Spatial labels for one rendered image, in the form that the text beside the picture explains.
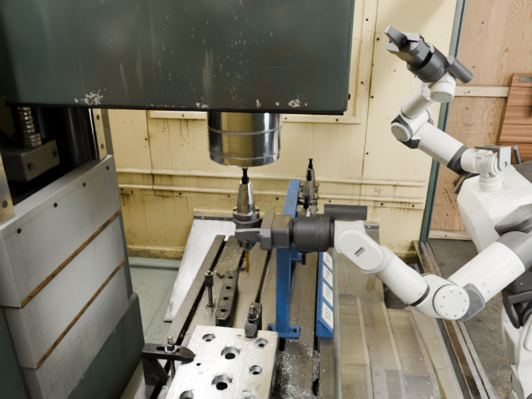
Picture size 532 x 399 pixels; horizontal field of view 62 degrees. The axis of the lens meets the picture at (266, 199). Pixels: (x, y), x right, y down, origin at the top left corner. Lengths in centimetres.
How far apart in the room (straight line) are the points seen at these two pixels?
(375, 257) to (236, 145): 38
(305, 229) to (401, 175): 113
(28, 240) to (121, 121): 122
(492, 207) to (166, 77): 88
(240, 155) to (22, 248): 48
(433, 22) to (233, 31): 126
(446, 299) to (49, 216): 89
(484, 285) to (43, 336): 99
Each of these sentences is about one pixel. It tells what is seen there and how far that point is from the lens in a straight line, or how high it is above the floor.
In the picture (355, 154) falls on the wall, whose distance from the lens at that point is 200.
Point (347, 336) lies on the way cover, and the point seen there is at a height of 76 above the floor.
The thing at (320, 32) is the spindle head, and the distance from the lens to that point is 78.
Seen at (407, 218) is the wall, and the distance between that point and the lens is 214.
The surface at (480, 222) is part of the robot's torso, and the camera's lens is 130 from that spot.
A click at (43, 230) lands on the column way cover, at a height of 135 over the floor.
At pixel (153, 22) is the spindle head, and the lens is 84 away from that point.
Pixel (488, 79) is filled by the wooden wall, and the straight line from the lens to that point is 375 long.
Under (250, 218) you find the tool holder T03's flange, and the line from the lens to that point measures 99.
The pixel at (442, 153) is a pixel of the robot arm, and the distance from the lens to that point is 158.
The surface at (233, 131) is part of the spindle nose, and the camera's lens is 87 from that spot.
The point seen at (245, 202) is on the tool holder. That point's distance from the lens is 98.
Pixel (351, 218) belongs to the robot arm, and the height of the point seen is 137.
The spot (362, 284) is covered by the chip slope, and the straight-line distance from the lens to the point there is 195.
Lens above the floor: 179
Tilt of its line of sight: 23 degrees down
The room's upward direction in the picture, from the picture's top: straight up
